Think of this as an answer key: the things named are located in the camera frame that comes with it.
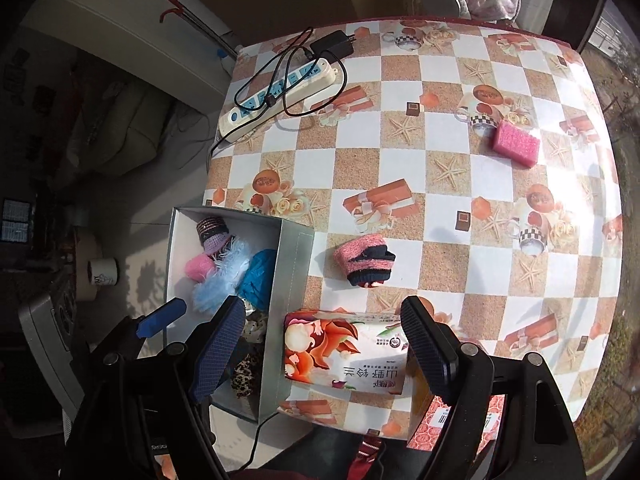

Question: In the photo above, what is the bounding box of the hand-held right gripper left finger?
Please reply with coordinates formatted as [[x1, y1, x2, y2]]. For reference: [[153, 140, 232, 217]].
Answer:
[[60, 296, 247, 480]]

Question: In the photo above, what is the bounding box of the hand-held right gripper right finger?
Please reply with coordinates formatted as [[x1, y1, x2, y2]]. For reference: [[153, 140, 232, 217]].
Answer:
[[401, 296, 586, 480]]

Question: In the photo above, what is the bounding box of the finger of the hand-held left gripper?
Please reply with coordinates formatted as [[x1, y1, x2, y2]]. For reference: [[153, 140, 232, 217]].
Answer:
[[90, 298, 187, 359]]

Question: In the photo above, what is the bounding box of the leopard print scrunchie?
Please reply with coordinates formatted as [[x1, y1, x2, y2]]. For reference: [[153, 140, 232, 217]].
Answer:
[[230, 354, 264, 399]]

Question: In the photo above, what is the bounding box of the white polka-dot satin scrunchie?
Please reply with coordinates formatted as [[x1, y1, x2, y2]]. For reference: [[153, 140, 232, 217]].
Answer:
[[244, 309, 269, 344]]

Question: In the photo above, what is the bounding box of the small pink sponge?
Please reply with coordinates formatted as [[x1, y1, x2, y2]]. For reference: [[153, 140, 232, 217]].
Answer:
[[184, 253, 216, 281]]

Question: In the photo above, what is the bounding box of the light blue fluffy scrunchie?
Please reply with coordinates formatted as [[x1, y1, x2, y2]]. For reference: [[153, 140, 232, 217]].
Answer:
[[192, 239, 251, 314]]

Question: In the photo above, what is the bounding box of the grey cardboard box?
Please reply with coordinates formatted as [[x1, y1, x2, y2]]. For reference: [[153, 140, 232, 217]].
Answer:
[[167, 206, 316, 424]]

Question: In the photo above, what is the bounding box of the teal blue yarn ball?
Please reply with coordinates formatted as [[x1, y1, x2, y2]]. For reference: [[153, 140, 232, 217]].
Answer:
[[237, 248, 277, 309]]

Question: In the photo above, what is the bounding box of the orange floral tissue pack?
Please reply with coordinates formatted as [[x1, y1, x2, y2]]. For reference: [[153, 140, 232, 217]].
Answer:
[[283, 309, 417, 414]]

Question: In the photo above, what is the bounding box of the pink and black sock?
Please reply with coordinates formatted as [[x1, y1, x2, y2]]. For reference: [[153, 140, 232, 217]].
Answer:
[[333, 233, 397, 290]]

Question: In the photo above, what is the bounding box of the large pink sponge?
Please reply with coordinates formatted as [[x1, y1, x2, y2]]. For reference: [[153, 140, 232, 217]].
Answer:
[[492, 120, 542, 169]]

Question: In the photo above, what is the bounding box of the white cup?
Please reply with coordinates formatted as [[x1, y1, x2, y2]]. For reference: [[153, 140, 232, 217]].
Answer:
[[87, 258, 120, 286]]

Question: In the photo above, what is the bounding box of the red yellow patterned box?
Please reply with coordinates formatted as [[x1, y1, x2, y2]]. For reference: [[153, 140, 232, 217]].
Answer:
[[407, 370, 507, 456]]

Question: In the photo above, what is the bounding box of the grey heater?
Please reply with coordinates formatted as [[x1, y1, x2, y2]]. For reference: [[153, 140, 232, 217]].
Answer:
[[17, 292, 87, 413]]

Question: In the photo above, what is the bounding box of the checkered printed tablecloth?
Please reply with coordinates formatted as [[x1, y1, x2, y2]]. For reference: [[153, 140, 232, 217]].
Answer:
[[205, 16, 626, 443]]

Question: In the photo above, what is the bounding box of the beige armchair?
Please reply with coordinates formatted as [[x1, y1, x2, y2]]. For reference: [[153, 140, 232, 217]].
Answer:
[[64, 84, 177, 177]]

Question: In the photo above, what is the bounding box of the cream power strip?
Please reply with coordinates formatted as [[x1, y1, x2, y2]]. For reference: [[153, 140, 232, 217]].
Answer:
[[218, 58, 346, 144]]

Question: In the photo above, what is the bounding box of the red hooked rod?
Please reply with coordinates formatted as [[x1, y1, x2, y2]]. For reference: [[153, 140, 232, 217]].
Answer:
[[160, 0, 237, 52]]

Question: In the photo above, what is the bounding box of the black charger adapter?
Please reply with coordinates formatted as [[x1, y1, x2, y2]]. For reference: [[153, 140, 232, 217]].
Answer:
[[309, 29, 355, 59]]

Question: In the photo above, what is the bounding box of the thin black cable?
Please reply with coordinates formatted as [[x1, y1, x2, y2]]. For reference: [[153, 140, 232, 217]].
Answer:
[[210, 409, 282, 472]]

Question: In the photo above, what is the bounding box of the black power strip cord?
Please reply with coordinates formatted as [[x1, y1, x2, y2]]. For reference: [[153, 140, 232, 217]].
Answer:
[[208, 131, 237, 159]]

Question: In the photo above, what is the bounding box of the black charger cable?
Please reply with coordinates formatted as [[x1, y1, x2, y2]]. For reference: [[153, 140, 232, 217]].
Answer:
[[234, 29, 347, 117]]

